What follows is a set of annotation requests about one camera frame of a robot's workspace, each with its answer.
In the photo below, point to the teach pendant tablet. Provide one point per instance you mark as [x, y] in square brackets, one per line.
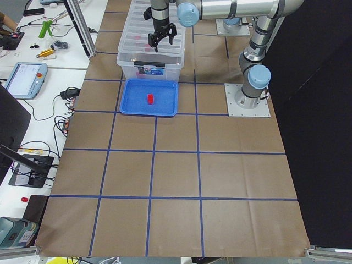
[26, 80]

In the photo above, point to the blue plastic tray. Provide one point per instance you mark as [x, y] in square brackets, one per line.
[134, 97]

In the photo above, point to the brown paper table cover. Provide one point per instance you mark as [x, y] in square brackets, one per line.
[200, 183]

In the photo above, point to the aluminium frame post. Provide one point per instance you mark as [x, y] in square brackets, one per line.
[81, 27]

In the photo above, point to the black power adapter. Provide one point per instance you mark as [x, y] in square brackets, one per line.
[70, 93]

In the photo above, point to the black monitor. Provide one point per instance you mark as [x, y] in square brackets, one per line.
[15, 120]

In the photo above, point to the green handled tool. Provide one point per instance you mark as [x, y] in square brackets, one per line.
[46, 28]

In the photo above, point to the brass cylinder tool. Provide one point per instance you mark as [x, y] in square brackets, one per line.
[47, 54]

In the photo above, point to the clear plastic storage box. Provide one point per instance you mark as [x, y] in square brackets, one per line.
[150, 66]

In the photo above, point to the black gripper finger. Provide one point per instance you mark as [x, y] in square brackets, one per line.
[171, 35]
[154, 43]

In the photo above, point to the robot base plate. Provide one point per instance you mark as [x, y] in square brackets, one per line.
[240, 29]

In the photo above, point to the red block grasped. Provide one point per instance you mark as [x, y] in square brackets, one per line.
[150, 98]

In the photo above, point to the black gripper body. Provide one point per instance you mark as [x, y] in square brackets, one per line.
[161, 25]

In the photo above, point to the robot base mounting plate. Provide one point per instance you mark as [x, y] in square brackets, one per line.
[239, 105]

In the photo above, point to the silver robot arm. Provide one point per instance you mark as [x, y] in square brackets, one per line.
[234, 24]
[229, 14]

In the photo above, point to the black smartphone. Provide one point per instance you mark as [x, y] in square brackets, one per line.
[31, 12]

